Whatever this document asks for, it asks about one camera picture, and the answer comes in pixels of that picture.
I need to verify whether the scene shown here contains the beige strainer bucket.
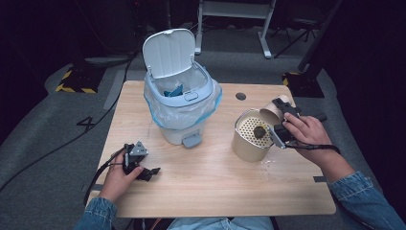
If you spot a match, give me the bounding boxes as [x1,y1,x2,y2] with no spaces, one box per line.
[231,107,280,164]

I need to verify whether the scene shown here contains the person's right hand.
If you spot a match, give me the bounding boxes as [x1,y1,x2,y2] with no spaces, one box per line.
[282,111,333,161]

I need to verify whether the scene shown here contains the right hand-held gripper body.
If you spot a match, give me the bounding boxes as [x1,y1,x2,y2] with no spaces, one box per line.
[267,123,298,150]

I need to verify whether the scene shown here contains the dark wet clump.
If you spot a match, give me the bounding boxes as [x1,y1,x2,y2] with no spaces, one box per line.
[253,125,269,140]

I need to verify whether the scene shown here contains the person's legs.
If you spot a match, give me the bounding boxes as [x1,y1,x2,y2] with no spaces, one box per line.
[166,216,276,230]

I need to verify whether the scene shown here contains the person's left hand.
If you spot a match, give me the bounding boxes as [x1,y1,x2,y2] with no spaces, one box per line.
[99,149,145,203]

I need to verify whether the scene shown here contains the white desk frame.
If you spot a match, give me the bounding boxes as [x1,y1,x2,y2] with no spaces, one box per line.
[193,0,278,60]

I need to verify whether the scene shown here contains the black tripod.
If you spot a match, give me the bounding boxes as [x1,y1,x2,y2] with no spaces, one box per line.
[273,15,324,59]

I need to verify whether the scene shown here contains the paper cup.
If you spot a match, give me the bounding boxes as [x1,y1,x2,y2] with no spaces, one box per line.
[259,94,294,127]

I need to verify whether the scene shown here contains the black stand pole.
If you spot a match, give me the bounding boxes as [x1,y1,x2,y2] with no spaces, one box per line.
[297,0,345,73]

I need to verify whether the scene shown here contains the perforated strainer insert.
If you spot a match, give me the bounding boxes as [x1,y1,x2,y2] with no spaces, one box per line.
[237,116,273,149]

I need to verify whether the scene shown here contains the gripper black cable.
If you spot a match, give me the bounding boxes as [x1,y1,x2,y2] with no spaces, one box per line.
[284,142,342,155]
[82,146,129,206]

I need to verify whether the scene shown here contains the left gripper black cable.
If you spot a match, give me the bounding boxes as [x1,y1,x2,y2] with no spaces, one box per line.
[82,146,129,206]

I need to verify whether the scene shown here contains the white pedal trash bin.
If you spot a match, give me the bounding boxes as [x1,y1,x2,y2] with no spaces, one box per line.
[142,28,223,150]

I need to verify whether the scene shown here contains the black floor cable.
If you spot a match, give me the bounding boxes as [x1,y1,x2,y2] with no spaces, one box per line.
[0,53,136,194]

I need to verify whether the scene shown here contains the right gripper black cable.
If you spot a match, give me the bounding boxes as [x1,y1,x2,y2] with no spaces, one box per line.
[284,142,342,155]

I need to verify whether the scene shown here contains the clear plastic bin liner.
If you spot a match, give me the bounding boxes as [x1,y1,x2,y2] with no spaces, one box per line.
[143,65,223,131]

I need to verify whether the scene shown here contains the yellow black striped base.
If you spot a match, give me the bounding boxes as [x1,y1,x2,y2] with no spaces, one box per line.
[282,71,326,99]
[54,61,107,95]

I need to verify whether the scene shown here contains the blue packet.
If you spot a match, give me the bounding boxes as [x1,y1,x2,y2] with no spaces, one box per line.
[163,83,185,98]

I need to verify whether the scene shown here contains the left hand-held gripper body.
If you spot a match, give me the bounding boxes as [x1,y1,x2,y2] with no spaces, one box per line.
[123,141,149,175]

